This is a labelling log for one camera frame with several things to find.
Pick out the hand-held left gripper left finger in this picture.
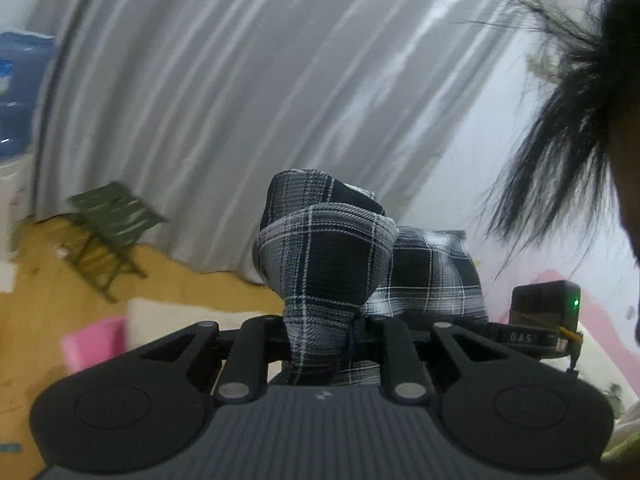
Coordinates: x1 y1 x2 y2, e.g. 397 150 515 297
130 316 289 404

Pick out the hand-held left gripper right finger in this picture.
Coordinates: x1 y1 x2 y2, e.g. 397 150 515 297
355 317 521 404

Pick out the black white plaid shirt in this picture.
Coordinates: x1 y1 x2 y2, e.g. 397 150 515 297
252 170 490 387

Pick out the beige folded cloth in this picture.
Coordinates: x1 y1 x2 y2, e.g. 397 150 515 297
125 297 283 361

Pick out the pink plastic basin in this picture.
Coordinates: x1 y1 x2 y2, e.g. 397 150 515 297
60 316 130 377

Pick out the green folding stool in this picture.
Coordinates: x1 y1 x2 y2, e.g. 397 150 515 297
66 181 167 304

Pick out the person's head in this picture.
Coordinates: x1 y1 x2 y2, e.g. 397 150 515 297
465 0 640 346

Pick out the grey satin curtain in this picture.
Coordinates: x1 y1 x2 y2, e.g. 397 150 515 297
20 0 546 291

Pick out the white water dispenser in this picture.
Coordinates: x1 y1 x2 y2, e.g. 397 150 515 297
0 152 33 293

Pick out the blue water jug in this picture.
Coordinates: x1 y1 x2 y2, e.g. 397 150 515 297
0 31 57 161

